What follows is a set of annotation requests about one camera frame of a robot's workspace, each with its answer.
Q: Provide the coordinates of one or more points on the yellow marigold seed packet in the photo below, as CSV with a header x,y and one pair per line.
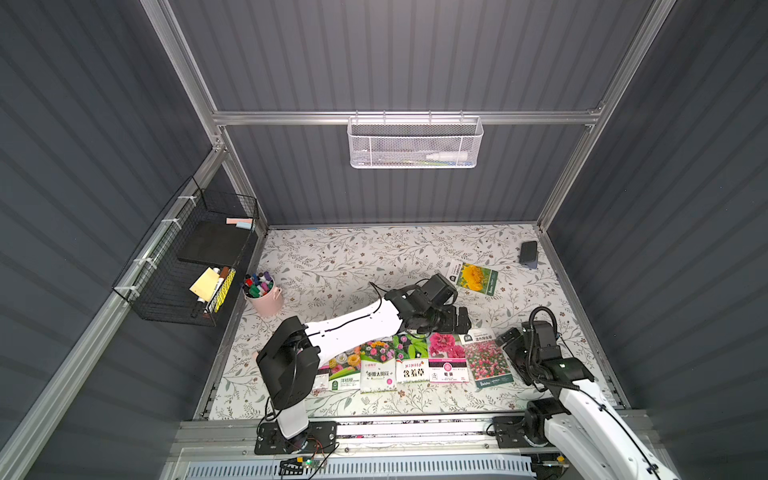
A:
x,y
473,277

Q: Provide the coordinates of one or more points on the sunflowers moss rose seed packet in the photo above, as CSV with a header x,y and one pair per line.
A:
x,y
378,366

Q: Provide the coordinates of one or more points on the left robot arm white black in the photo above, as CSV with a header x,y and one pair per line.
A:
x,y
290,359

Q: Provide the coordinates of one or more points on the pink flowers white seed packet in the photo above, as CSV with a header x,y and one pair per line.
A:
x,y
487,362

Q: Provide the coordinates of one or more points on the magenta zinnia seed packet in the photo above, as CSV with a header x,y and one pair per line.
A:
x,y
447,363

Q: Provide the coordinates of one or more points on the black wire wall basket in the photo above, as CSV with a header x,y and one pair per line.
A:
x,y
203,228

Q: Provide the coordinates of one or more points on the white wire mesh basket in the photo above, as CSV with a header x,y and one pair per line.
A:
x,y
402,142

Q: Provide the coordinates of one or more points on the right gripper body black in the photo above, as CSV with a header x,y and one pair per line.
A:
x,y
516,341

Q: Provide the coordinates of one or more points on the yellow sticky note pad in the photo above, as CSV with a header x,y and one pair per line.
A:
x,y
205,285

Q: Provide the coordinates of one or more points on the green leaf purple seed packet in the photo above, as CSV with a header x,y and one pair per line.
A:
x,y
411,355

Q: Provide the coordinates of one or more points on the aluminium front rail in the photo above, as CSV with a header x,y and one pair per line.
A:
x,y
463,435

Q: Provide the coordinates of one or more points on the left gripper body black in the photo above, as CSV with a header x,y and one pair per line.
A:
x,y
452,318

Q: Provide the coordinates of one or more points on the pink pen cup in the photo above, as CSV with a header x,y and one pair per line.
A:
x,y
263,294

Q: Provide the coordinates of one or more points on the white tube in basket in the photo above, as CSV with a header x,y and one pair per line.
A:
x,y
457,157

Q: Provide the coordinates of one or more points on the mixed ranunculus seed packet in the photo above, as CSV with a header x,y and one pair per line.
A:
x,y
342,372

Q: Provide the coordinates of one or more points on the black phone-like device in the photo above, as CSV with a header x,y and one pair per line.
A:
x,y
528,254

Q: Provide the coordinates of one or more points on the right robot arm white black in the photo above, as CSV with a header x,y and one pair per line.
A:
x,y
575,417

